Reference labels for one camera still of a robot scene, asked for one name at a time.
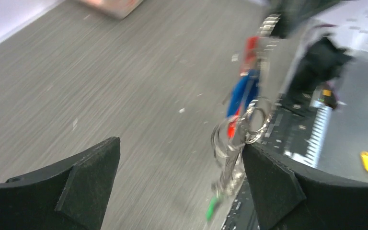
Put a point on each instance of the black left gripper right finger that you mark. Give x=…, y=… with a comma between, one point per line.
x=314, y=196

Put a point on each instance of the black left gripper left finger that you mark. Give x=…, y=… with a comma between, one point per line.
x=71, y=194

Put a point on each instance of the white plastic basket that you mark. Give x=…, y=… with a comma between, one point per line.
x=119, y=9

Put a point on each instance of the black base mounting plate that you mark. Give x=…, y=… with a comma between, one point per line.
x=299, y=138

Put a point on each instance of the green key tag key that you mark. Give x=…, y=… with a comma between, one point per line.
x=213, y=206

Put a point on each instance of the blue key tag key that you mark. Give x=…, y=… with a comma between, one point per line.
x=244, y=92

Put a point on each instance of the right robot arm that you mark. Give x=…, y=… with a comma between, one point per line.
x=322, y=61

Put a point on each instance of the red key tag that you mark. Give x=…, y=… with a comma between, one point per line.
x=249, y=62

